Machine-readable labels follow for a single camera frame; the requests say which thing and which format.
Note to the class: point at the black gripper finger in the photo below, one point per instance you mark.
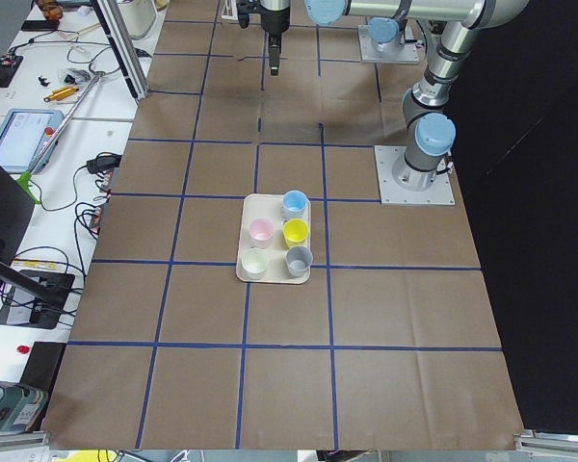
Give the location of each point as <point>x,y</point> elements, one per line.
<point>274,50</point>

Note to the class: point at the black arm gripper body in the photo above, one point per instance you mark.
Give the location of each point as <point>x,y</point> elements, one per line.
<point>275,20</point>

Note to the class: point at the blue cup on tray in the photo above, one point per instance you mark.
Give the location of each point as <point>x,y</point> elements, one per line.
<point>293,204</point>

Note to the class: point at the pink cup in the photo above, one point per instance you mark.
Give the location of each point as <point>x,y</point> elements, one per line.
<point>261,232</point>

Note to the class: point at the yellow cup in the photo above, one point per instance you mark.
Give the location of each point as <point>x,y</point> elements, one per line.
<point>295,232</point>

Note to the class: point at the grey cup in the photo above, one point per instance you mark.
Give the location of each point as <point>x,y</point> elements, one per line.
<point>298,260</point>

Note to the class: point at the pale green cup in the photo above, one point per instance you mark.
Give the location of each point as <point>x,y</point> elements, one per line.
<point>254,263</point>

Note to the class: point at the cream white tray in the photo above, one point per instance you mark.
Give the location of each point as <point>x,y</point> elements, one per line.
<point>274,241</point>

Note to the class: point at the teach pendant tablet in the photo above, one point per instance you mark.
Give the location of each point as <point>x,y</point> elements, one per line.
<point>23,133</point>

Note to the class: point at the brown paper table cover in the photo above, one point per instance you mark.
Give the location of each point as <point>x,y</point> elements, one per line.
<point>250,289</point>

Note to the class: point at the aluminium frame post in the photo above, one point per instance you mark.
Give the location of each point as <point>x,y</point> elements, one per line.
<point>115,30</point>

